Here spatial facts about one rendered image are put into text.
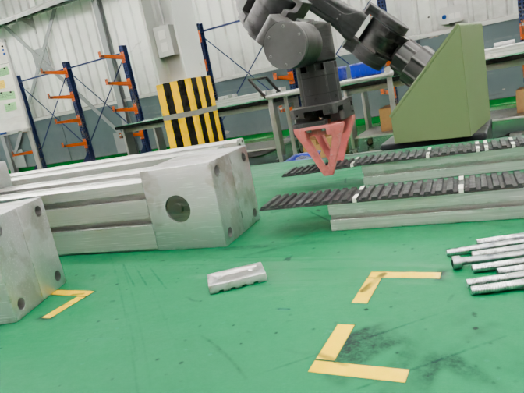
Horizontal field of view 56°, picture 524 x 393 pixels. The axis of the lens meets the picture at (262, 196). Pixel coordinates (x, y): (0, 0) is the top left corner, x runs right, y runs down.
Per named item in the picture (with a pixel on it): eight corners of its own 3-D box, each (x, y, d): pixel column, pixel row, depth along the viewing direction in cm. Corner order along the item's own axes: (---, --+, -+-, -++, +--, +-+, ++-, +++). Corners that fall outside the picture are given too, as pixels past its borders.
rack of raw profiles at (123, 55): (12, 179, 1094) (-18, 79, 1047) (46, 170, 1171) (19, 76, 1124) (124, 164, 936) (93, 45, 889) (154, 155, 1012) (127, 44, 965)
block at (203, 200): (267, 212, 65) (253, 141, 63) (227, 246, 54) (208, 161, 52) (207, 217, 69) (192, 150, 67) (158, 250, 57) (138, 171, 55)
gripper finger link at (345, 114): (306, 177, 72) (295, 112, 70) (320, 166, 78) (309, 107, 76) (352, 172, 69) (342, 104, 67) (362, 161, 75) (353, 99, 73)
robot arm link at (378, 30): (418, 44, 105) (402, 66, 107) (380, 17, 108) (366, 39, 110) (407, 43, 97) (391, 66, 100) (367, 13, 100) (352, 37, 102)
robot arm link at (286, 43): (284, -23, 69) (254, 32, 74) (246, -33, 59) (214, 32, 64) (352, 26, 67) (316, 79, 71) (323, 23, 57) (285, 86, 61)
